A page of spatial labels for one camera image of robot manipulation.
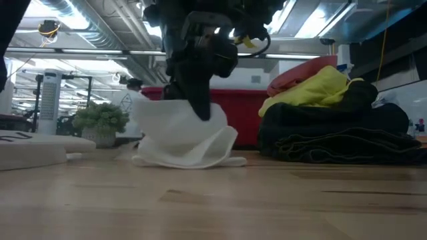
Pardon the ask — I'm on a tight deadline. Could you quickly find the small bottles group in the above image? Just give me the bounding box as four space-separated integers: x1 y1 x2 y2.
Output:
408 118 427 137

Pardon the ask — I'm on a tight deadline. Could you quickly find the white Houston tote bag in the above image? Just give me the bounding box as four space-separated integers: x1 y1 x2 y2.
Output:
0 129 97 171

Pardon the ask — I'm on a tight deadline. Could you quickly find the green succulent plant in pot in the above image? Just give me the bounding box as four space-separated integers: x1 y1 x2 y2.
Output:
72 101 130 149

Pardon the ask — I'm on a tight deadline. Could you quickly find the white garment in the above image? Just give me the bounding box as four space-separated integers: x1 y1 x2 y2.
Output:
131 98 248 170

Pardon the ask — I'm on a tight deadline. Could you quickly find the ceiling cable reel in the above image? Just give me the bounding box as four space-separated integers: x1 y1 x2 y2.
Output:
38 19 63 38

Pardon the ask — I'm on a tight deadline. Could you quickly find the black aluminium table frame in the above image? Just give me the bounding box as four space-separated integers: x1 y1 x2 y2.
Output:
113 138 268 151

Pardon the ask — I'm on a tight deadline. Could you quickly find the white multi-head lamp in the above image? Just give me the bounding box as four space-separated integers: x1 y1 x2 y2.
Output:
372 91 400 109

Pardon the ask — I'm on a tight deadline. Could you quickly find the yellow-green shirt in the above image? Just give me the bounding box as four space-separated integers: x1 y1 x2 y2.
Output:
258 65 364 117

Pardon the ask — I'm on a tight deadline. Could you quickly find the long ceiling light bar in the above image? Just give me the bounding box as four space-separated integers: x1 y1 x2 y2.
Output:
5 45 321 61

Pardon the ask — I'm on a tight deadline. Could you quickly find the person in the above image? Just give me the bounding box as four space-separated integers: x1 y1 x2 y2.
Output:
113 78 150 138

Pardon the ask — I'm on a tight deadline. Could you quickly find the red plastic laundry basket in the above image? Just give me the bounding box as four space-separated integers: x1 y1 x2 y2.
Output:
141 87 271 147

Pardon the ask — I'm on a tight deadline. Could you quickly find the white tower fan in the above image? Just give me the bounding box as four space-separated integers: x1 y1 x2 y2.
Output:
38 69 63 135

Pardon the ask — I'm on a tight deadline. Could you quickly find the black pole stand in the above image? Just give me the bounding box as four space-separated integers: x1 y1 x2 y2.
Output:
32 73 93 133

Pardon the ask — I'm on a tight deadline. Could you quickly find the pink cloth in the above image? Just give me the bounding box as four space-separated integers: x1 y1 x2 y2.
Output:
266 55 338 97

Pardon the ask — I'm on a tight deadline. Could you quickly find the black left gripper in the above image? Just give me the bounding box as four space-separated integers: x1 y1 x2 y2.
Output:
162 11 240 121

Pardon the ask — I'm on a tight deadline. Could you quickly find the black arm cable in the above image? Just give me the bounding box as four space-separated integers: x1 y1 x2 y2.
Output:
235 33 272 59

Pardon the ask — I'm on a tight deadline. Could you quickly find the yellow cable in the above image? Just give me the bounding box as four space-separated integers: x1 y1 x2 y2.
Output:
376 0 392 83

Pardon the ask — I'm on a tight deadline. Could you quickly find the black garment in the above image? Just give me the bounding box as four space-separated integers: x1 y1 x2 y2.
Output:
258 79 410 136

